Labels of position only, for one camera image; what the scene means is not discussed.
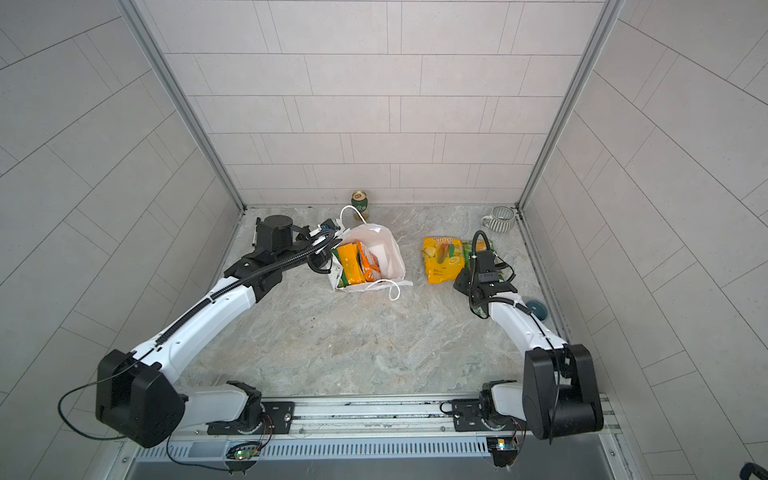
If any green red snack bag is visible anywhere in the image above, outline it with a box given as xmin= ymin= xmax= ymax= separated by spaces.
xmin=462 ymin=239 xmax=493 ymax=268

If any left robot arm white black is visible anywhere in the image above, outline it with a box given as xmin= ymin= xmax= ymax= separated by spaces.
xmin=95 ymin=215 xmax=343 ymax=448

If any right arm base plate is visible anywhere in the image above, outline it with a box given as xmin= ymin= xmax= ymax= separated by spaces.
xmin=440 ymin=399 xmax=520 ymax=432

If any orange blue snack bag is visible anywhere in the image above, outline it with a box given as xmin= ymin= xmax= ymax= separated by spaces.
xmin=356 ymin=241 xmax=382 ymax=283

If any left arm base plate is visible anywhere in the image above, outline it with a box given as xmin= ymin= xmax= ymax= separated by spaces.
xmin=207 ymin=401 xmax=295 ymax=435

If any circuit board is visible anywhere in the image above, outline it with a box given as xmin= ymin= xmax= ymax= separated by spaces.
xmin=486 ymin=437 xmax=521 ymax=468
xmin=225 ymin=441 xmax=262 ymax=461

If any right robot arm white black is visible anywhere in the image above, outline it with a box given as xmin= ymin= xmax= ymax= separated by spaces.
xmin=454 ymin=230 xmax=604 ymax=441

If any orange yellow snack bag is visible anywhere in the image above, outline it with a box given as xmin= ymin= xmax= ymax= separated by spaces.
xmin=334 ymin=243 xmax=366 ymax=288

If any large yellow snack bag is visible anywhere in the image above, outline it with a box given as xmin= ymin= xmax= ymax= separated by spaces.
xmin=422 ymin=237 xmax=465 ymax=284

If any striped ceramic mug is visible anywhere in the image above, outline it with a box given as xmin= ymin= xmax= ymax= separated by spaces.
xmin=481 ymin=206 xmax=517 ymax=234

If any white paper bag pig print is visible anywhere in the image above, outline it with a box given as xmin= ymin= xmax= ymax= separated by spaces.
xmin=328 ymin=205 xmax=412 ymax=301

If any green drink can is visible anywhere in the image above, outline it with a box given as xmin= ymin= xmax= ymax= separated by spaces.
xmin=350 ymin=190 xmax=369 ymax=221

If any teal ceramic cup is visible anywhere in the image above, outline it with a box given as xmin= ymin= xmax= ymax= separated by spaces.
xmin=526 ymin=299 xmax=549 ymax=321

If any right circuit board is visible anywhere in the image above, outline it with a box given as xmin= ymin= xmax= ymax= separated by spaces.
xmin=486 ymin=437 xmax=521 ymax=468

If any left circuit board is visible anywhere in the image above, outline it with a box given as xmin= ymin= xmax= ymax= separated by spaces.
xmin=225 ymin=441 xmax=262 ymax=461

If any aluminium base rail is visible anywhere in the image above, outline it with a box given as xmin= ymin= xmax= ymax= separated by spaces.
xmin=119 ymin=392 xmax=619 ymax=442

